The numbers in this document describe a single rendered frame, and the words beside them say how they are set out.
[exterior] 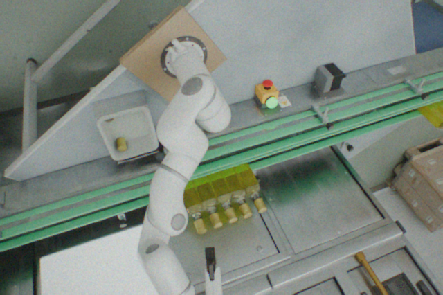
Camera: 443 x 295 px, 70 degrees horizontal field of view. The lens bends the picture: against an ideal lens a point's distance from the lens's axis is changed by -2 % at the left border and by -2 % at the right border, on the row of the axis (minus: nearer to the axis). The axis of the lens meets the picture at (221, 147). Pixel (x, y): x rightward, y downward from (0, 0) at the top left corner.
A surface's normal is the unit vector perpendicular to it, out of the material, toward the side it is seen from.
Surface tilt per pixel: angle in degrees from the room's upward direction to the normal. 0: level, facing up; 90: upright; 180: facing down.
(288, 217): 91
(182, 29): 1
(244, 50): 0
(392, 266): 90
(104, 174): 90
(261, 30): 0
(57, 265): 90
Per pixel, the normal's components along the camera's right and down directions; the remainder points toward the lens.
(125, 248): -0.02, -0.63
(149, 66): 0.35, 0.72
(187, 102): -0.29, -0.42
